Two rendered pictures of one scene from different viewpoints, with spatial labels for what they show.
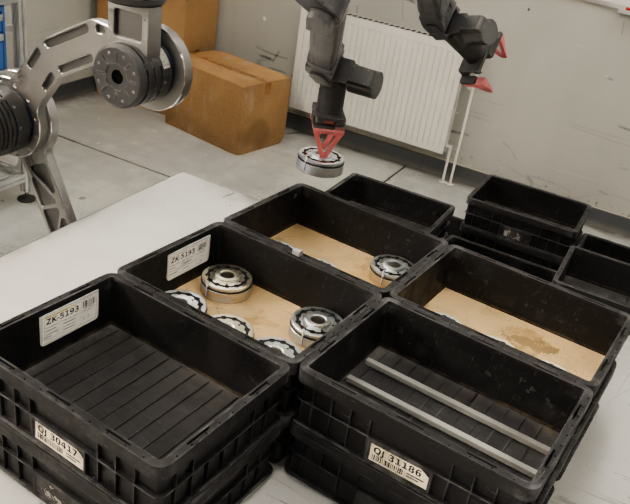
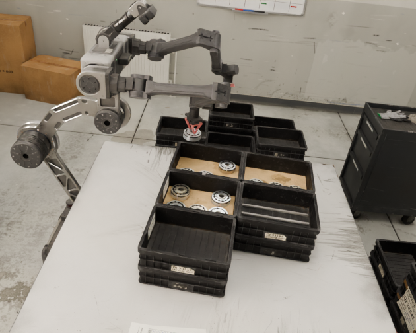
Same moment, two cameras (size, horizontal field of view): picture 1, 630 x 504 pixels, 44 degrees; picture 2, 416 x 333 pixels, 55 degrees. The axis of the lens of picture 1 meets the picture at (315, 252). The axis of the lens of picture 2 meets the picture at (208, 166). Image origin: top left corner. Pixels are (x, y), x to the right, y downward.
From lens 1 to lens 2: 95 cm
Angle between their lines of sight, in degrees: 22
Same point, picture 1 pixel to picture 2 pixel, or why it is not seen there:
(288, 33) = (76, 39)
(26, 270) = (87, 209)
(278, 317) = (205, 198)
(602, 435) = not seen: hidden behind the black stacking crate
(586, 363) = (300, 180)
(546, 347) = (286, 179)
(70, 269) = (103, 202)
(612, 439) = not seen: hidden behind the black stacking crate
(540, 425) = (300, 207)
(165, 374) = (188, 233)
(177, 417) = (204, 246)
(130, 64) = (113, 117)
